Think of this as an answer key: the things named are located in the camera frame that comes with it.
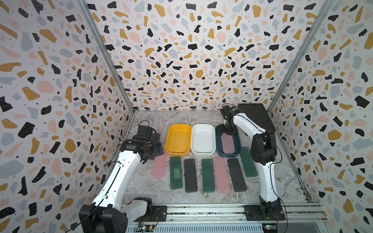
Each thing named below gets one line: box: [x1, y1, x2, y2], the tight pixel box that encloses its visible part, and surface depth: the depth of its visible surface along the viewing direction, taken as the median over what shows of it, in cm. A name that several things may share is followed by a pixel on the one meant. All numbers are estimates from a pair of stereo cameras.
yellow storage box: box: [165, 123, 192, 157], surface depth 105 cm
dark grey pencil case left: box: [184, 158, 198, 194], surface depth 87 cm
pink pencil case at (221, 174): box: [213, 156, 231, 194], surface depth 88 cm
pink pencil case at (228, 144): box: [220, 133, 236, 154], surface depth 97 cm
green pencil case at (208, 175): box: [201, 158, 216, 193], surface depth 87 cm
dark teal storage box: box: [215, 124, 242, 158], surface depth 97 cm
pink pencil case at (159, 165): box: [152, 146, 168, 179], surface depth 91 cm
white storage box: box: [190, 123, 217, 157], surface depth 105 cm
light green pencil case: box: [169, 156, 183, 190], surface depth 89 cm
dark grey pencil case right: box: [227, 157, 247, 193], surface depth 88 cm
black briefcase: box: [238, 103, 276, 132], surface depth 123 cm
